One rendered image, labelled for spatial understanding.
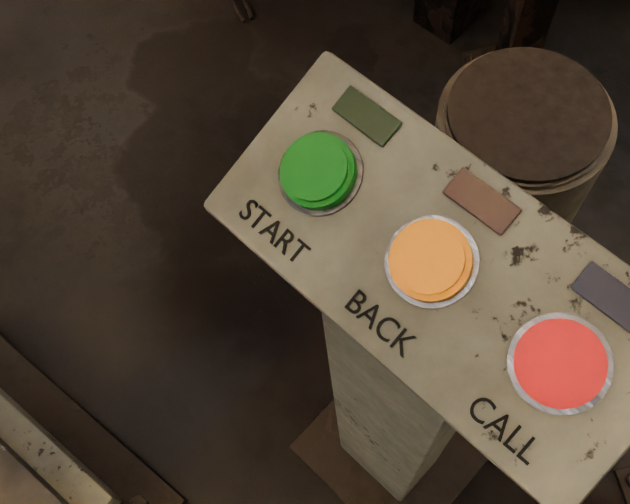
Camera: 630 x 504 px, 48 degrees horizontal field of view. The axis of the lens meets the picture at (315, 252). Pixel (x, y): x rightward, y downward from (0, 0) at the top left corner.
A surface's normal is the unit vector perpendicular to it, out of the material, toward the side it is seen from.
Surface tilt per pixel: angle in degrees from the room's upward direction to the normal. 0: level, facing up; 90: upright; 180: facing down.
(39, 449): 0
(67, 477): 0
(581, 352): 20
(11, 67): 0
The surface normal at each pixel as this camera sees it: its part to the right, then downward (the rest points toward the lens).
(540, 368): -0.29, -0.16
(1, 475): -0.06, -0.41
